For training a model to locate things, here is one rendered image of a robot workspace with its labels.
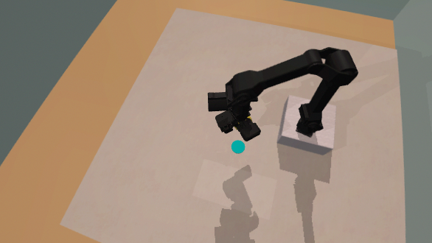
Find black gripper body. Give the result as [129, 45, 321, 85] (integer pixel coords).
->
[229, 106, 261, 141]

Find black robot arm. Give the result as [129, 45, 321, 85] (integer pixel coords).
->
[208, 47, 358, 138]

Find cyan circle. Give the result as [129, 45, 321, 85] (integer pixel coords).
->
[231, 140, 245, 153]

